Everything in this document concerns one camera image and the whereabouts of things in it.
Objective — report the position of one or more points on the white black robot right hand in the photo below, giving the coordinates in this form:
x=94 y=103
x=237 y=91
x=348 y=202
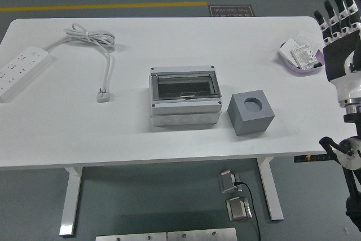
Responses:
x=338 y=57

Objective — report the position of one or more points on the transparent hinged box lid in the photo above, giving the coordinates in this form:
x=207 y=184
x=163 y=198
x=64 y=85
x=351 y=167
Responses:
x=184 y=85

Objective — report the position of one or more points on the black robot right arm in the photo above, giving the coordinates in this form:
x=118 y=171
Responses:
x=352 y=150

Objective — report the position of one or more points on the white flat card box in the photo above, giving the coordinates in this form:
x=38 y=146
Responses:
x=287 y=49

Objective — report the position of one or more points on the grey cube battery holder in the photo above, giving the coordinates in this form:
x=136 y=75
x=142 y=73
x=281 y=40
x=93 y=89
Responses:
x=251 y=122

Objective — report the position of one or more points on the grey plastic junction box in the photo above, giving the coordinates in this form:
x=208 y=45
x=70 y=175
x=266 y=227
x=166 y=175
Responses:
x=183 y=111

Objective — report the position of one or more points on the small black part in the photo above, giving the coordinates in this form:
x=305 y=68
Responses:
x=318 y=65

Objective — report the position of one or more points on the white socket panel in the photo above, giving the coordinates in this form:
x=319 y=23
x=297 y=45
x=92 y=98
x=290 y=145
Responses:
x=303 y=56

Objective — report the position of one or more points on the clear plastic bag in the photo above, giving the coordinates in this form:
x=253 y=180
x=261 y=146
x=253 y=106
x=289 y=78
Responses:
x=308 y=37

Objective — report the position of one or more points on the purple shallow tray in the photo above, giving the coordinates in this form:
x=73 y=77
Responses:
x=304 y=72

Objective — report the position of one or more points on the black table control panel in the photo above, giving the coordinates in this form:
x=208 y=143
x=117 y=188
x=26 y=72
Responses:
x=307 y=158

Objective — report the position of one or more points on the dark floor sign mat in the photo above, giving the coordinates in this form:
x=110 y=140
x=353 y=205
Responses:
x=231 y=11

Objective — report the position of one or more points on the white table leg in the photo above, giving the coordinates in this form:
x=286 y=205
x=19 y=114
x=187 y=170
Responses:
x=70 y=201
x=272 y=193

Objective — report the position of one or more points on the metal foot pedal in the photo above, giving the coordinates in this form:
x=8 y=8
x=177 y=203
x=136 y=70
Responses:
x=238 y=210
x=227 y=183

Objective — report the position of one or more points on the grey metal plate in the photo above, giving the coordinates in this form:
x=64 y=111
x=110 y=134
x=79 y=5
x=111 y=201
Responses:
x=131 y=237
x=201 y=234

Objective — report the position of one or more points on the white power plug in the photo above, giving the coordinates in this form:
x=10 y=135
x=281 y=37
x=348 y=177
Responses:
x=103 y=97

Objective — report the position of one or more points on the yellow floor tape line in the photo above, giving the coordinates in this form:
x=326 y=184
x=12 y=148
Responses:
x=98 y=6

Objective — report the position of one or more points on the white power strip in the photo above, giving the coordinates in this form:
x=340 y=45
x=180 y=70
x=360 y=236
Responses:
x=19 y=69

